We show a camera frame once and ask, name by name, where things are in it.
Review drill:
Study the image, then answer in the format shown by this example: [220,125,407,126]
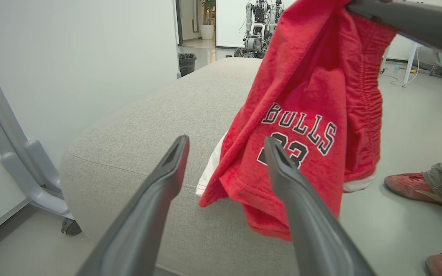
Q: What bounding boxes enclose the white tracked robot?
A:
[234,0,285,59]

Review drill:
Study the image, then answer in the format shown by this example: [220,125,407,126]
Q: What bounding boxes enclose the black caster wheel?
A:
[61,218,82,236]

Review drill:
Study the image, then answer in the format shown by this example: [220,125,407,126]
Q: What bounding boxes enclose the white table leg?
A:
[403,42,419,87]

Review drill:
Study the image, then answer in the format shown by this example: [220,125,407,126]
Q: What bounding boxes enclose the white garment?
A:
[195,132,377,197]

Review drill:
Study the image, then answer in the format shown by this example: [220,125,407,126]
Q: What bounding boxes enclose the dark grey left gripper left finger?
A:
[76,135,190,276]

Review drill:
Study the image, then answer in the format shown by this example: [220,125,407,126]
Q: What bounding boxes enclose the white floor cable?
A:
[382,48,421,87]

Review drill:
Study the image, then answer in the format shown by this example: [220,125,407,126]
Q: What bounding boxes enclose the black waste bin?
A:
[178,53,197,77]

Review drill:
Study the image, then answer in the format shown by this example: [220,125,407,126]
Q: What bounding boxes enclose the grey fabric sofa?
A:
[60,57,302,276]

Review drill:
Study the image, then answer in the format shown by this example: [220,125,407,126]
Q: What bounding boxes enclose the green potted plant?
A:
[201,0,216,25]

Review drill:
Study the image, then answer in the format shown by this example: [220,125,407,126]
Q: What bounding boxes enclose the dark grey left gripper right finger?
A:
[264,137,377,276]

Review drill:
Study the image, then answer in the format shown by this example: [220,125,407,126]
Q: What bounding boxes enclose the red Bulls basketball shorts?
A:
[198,0,398,242]

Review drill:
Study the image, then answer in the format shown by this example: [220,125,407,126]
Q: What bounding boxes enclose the grey whiteboard stand foot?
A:
[0,34,76,221]

